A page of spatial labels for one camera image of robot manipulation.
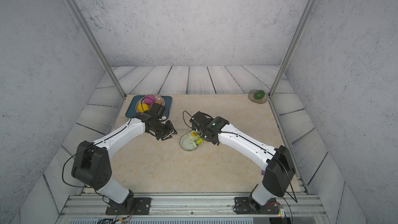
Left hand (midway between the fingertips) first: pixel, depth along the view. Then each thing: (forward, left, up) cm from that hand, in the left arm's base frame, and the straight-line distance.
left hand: (178, 133), depth 86 cm
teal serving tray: (+28, +37, -11) cm, 48 cm away
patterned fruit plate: (+35, +18, -9) cm, 40 cm away
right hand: (0, -22, +9) cm, 24 cm away
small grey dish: (+38, -51, -11) cm, 64 cm away
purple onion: (+32, +24, -6) cm, 40 cm away
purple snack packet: (-25, -37, +9) cm, 45 cm away
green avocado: (+38, -56, -8) cm, 68 cm away
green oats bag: (-8, -10, +8) cm, 15 cm away
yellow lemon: (+26, +26, -7) cm, 37 cm away
